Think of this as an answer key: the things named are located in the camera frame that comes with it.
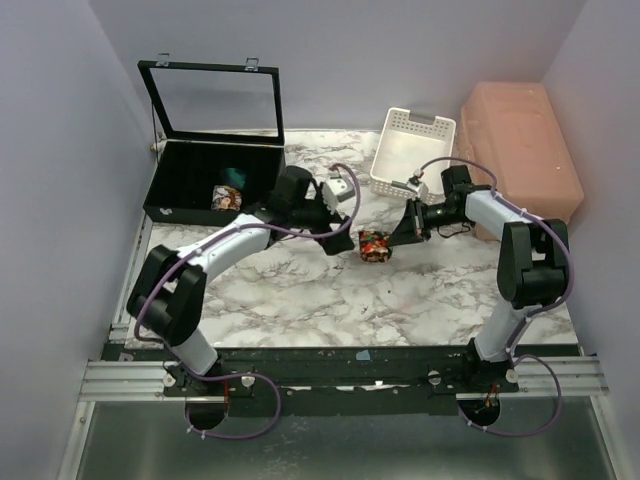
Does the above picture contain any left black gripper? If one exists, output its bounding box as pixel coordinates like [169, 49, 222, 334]
[292, 189, 356, 256]

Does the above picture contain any colourful patterned necktie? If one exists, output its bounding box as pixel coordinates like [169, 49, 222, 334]
[358, 230, 392, 263]

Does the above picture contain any white plastic basket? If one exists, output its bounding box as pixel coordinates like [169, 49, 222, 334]
[370, 107, 457, 203]

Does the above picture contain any pink plastic storage box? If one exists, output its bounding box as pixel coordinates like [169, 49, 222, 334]
[457, 82, 584, 222]

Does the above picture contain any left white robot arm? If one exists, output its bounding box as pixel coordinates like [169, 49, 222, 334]
[126, 163, 361, 395]

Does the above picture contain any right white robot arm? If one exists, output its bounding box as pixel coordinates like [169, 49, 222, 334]
[388, 158, 574, 392]

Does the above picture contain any rolled patterned tie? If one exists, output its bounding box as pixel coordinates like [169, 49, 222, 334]
[211, 185, 243, 211]

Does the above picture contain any rolled teal tie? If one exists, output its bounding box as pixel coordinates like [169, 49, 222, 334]
[220, 167, 248, 191]

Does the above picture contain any black display box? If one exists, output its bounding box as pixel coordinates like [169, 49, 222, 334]
[137, 57, 285, 227]

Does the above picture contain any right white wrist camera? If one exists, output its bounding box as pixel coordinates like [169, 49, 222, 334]
[406, 173, 429, 203]

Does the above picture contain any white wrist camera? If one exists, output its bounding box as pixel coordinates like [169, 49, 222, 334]
[321, 177, 355, 213]
[406, 173, 429, 203]

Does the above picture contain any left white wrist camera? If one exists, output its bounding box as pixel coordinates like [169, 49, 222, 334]
[321, 177, 355, 213]

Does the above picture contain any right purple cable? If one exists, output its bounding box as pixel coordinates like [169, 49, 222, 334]
[412, 157, 574, 437]

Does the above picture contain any black mounting rail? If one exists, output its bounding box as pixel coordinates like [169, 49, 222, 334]
[130, 345, 600, 428]

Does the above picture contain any aluminium extrusion rail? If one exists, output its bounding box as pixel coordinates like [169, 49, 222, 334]
[79, 361, 166, 402]

